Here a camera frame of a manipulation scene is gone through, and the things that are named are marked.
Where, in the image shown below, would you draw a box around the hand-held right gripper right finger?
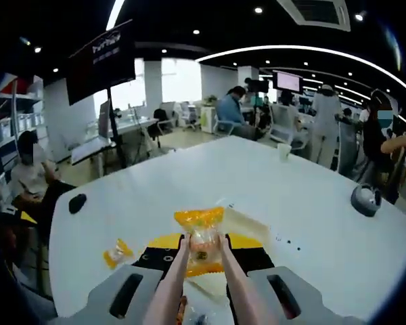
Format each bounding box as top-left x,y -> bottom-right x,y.
227,232 -> 359,325

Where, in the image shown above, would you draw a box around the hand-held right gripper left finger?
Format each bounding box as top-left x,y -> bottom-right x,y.
49,232 -> 187,325

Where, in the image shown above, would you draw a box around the beige food tongs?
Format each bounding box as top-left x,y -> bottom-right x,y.
143,232 -> 275,325

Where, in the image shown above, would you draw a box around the beige hexagonal container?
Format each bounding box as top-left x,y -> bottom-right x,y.
184,205 -> 271,307

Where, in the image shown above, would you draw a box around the black computer mouse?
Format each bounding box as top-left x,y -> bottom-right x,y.
68,193 -> 88,215

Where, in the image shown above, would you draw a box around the white storage shelf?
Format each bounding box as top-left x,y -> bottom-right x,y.
0,72 -> 45,163

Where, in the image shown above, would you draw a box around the white office desk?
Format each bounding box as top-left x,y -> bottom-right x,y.
70,116 -> 160,167

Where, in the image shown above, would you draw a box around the white paper cup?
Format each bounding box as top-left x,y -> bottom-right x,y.
277,142 -> 292,162

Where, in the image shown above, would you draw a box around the grey VR headset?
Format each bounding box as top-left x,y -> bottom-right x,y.
351,183 -> 382,218

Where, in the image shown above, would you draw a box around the dark computer monitor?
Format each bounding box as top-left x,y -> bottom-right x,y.
97,99 -> 113,139

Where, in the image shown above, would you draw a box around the black banner stand pole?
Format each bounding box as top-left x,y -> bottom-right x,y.
105,87 -> 127,170

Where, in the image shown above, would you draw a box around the white low cabinet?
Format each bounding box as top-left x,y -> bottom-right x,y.
200,103 -> 220,134

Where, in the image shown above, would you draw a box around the small black monitor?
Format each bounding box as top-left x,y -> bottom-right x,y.
245,77 -> 270,94

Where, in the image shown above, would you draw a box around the black display banner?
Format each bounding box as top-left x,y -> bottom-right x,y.
66,19 -> 137,106

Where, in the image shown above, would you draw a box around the bright display screen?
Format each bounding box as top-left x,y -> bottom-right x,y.
272,70 -> 305,95

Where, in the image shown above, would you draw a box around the long ceiling light strip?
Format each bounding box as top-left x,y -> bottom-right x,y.
195,44 -> 406,92
106,0 -> 127,31

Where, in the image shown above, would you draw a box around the ceiling air conditioner vent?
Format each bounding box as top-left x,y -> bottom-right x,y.
276,0 -> 352,33

